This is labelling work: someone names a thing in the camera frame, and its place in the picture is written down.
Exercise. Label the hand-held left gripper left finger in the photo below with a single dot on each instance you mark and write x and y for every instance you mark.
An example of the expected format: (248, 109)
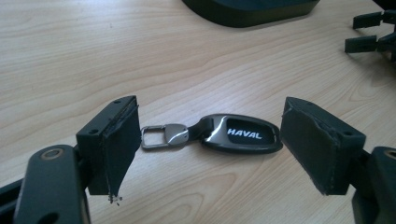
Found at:
(109, 146)

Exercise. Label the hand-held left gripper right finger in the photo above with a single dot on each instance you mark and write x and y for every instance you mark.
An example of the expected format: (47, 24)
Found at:
(317, 149)

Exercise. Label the black car key fob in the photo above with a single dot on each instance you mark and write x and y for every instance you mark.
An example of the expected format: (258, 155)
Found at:
(239, 133)

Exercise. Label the dark green tray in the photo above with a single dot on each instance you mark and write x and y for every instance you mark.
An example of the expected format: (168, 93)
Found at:
(249, 11)

